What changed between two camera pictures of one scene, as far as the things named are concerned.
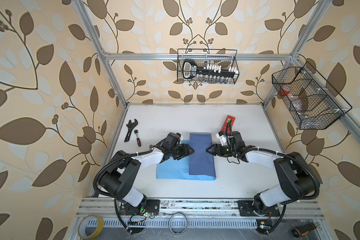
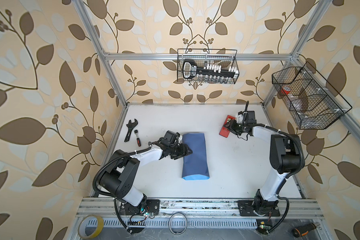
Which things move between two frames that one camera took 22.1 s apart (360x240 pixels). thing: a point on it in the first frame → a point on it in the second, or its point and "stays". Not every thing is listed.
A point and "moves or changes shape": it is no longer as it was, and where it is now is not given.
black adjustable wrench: [131, 126] stays
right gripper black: [218, 153] → [232, 124]
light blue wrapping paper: [199, 165] moves or changes shape
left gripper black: [186, 151] stays
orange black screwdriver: [301, 231] stays
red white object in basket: [285, 90] stays
